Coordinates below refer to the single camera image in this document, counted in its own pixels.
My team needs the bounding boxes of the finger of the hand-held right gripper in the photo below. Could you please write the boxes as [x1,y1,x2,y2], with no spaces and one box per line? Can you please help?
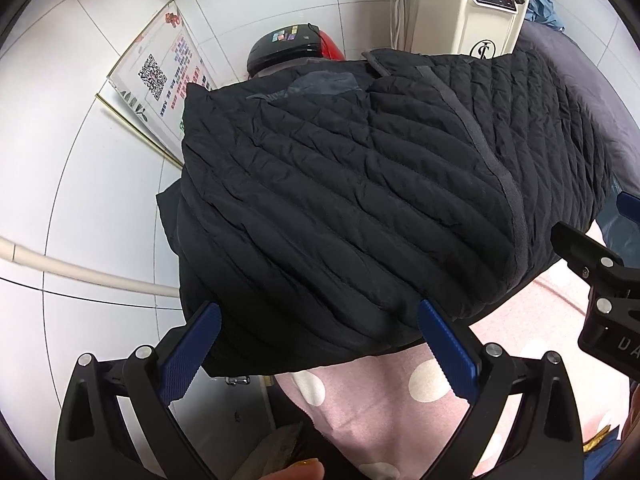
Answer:
[550,221,627,286]
[616,191,640,222]

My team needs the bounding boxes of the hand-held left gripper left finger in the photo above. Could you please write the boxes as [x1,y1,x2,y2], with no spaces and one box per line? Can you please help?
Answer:
[54,301,222,480]

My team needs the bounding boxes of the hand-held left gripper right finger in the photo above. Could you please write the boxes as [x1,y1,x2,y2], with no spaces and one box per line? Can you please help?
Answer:
[416,299,584,480]

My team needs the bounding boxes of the black quilted jacket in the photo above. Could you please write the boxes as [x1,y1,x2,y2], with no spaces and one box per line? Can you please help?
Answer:
[156,47,613,378]

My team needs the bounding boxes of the person's left hand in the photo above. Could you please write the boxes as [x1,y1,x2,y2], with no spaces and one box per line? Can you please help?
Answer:
[267,457,326,480]

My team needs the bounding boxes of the pink polka dot bedsheet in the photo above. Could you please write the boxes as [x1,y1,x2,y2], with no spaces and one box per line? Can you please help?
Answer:
[275,220,640,480]

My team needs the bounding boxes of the tan cloth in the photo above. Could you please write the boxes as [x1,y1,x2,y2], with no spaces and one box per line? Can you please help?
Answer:
[257,422,305,463]

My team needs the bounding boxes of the white pipe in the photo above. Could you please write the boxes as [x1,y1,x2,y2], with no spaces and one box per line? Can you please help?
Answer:
[0,234,183,297]

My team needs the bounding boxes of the white machine with control panel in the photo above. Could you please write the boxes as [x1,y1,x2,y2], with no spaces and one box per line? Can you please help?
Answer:
[389,0,533,59]

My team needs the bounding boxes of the clear acrylic sign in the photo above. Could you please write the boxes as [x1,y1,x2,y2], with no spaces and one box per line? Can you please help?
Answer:
[95,0,217,168]

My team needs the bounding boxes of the white cables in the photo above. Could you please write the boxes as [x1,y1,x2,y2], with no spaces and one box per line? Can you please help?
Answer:
[392,0,420,52]

